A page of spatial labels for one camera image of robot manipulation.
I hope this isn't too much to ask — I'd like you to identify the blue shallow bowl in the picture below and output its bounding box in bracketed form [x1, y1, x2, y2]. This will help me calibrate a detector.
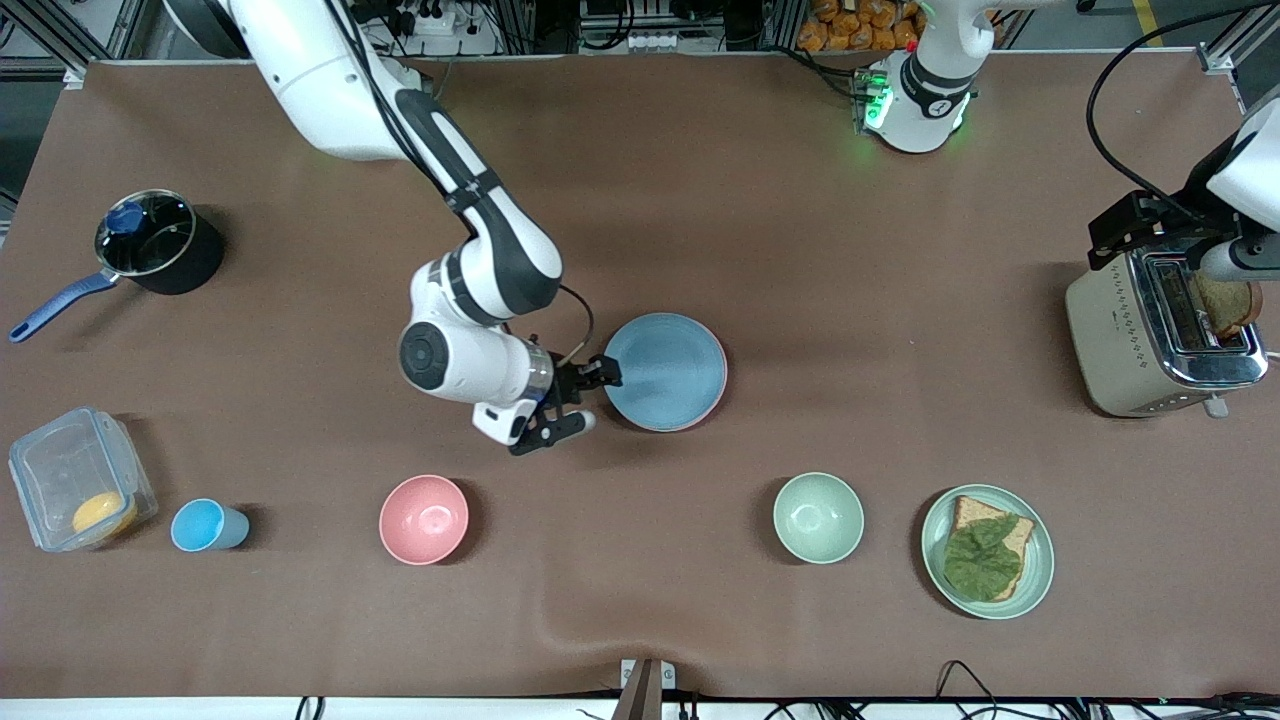
[602, 313, 726, 432]

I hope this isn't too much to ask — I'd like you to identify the bread slice under lettuce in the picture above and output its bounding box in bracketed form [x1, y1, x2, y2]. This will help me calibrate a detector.
[945, 495, 1036, 601]

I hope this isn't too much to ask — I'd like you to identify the clear plastic lidded container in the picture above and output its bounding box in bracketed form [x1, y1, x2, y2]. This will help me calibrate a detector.
[8, 406, 159, 553]

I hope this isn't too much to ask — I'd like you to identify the green plate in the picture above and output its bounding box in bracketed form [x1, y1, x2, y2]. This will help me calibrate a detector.
[921, 484, 1055, 620]

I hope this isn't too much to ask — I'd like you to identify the glass pot lid blue knob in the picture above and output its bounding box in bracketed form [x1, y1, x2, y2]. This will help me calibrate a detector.
[95, 190, 196, 278]

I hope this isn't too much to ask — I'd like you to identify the green lettuce leaf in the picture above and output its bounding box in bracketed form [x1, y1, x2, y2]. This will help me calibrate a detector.
[943, 515, 1023, 602]

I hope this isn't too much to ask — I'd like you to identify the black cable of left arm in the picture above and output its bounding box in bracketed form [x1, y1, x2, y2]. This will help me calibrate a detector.
[1086, 5, 1280, 216]

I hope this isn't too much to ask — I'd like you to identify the yellow orange fruit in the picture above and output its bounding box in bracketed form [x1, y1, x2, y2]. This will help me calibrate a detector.
[72, 492, 138, 538]

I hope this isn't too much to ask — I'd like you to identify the black cable along right arm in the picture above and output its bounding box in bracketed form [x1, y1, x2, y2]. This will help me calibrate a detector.
[320, 0, 501, 216]

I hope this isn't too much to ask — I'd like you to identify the black pot with blue handle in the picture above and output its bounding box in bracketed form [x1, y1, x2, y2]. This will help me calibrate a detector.
[8, 188, 226, 344]

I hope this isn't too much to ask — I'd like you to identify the pink deep bowl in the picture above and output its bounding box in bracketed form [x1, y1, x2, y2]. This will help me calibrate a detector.
[379, 474, 470, 566]

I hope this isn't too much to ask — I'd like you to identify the black cable at table edge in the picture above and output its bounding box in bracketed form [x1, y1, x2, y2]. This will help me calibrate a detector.
[935, 660, 1011, 720]

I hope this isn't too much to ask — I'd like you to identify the bread slice in toaster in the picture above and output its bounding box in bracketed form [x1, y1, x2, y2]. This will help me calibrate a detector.
[1193, 272, 1264, 338]

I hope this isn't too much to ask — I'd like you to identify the orange snack bag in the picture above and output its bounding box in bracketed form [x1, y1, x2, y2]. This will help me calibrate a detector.
[797, 0, 921, 53]

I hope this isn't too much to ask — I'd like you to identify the green-lit control box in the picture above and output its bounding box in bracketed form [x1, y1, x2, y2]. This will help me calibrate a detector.
[852, 68, 893, 133]

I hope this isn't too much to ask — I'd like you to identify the beige and chrome toaster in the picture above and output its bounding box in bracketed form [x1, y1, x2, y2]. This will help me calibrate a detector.
[1064, 248, 1269, 419]

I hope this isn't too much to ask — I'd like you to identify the blue cup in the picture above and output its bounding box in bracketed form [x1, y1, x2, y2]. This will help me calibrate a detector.
[170, 498, 251, 553]

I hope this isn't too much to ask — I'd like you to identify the metal table clamp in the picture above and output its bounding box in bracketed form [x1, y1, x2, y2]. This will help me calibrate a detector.
[618, 658, 677, 720]

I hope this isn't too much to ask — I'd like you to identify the green deep bowl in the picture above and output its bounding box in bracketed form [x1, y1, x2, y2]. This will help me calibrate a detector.
[772, 472, 865, 565]

